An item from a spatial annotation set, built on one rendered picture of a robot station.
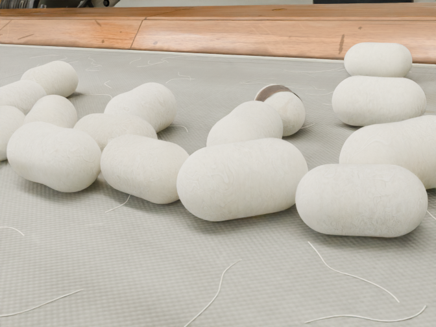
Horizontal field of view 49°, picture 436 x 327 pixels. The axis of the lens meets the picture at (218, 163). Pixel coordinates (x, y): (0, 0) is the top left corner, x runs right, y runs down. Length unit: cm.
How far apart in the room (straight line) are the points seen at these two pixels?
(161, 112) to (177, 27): 22
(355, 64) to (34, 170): 18
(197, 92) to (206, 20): 14
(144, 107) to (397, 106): 10
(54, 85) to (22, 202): 12
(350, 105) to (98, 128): 10
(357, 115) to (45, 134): 12
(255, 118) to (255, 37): 21
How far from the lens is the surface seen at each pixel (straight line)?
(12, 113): 21
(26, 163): 16
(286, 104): 19
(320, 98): 25
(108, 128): 17
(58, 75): 28
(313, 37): 35
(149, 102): 19
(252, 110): 16
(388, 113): 19
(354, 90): 20
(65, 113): 20
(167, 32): 41
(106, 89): 30
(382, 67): 27
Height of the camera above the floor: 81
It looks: 23 degrees down
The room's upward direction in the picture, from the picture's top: 4 degrees counter-clockwise
